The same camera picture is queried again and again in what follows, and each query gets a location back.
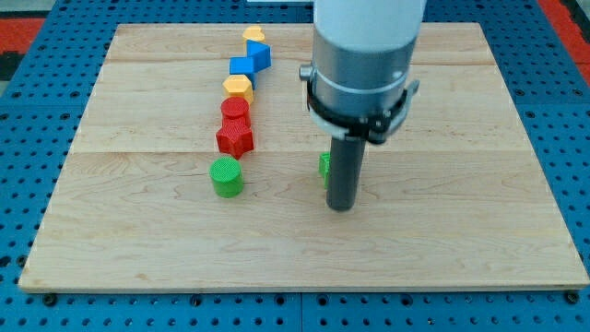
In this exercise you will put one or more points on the green star block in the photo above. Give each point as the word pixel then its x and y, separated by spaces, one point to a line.
pixel 324 166

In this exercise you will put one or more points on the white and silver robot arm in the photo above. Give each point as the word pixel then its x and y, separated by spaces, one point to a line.
pixel 356 83

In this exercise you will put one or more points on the red star block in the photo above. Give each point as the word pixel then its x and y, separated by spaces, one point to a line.
pixel 235 138

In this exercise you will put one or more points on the blue triangle block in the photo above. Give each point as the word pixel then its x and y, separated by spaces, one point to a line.
pixel 259 53

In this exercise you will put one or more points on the yellow heart block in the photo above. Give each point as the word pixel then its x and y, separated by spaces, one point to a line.
pixel 254 33

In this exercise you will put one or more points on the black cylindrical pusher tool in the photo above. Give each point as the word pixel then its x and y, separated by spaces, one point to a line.
pixel 346 158

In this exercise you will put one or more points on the green cylinder block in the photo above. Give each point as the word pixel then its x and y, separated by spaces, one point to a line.
pixel 226 177

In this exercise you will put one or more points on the red cylinder block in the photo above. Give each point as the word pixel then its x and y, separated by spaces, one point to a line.
pixel 235 108

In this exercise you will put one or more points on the yellow hexagon block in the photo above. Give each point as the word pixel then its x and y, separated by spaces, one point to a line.
pixel 239 86

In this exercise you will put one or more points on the blue cube block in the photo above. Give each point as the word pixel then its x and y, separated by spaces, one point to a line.
pixel 243 66

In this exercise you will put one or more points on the wooden board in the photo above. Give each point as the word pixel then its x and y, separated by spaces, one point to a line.
pixel 455 201

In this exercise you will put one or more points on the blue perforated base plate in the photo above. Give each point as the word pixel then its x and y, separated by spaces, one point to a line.
pixel 44 101

